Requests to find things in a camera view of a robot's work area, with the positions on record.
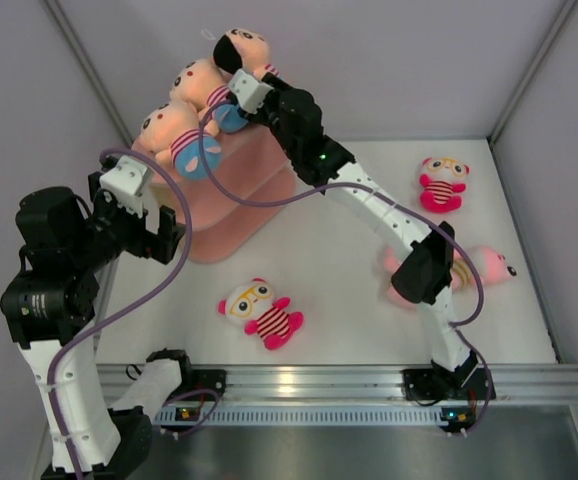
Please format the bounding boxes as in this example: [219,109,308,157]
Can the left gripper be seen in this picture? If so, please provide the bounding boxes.
[69,173,185,273]

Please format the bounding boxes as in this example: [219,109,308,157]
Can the black-haired boy doll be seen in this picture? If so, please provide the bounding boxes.
[211,28,281,80]

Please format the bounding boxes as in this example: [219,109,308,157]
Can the peach pig toy blue shorts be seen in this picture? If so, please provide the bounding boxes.
[169,58,248,136]

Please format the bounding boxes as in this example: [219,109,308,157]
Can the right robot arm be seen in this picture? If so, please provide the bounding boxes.
[254,73,495,402]

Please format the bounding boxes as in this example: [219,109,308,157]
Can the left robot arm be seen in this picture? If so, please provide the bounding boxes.
[0,170,195,479]

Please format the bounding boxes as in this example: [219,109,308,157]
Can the pink wooden shelf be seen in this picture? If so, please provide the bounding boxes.
[129,127,298,265]

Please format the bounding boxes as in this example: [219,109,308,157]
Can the white panda toy yellow glasses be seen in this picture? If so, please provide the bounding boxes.
[217,277,305,351]

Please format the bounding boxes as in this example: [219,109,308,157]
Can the pink frog toy striped shirt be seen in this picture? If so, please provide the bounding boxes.
[381,247,416,310]

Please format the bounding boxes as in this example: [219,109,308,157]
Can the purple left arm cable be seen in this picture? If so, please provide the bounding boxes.
[46,148,225,480]

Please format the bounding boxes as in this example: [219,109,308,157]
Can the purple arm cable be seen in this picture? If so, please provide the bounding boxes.
[46,148,225,480]
[198,102,495,436]

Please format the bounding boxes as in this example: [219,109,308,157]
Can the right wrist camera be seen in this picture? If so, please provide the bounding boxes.
[228,69,273,114]

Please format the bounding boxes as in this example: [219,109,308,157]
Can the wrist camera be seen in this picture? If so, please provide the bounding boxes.
[228,69,273,114]
[100,155,153,218]

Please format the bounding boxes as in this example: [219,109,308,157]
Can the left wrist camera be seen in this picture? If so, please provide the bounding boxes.
[100,155,153,218]

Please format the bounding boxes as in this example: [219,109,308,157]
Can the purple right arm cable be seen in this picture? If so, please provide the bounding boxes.
[198,102,495,436]

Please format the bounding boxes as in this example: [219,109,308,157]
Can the white slotted cable duct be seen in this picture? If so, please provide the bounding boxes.
[155,405,468,427]

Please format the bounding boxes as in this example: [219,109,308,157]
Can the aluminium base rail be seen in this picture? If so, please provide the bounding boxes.
[214,364,578,405]

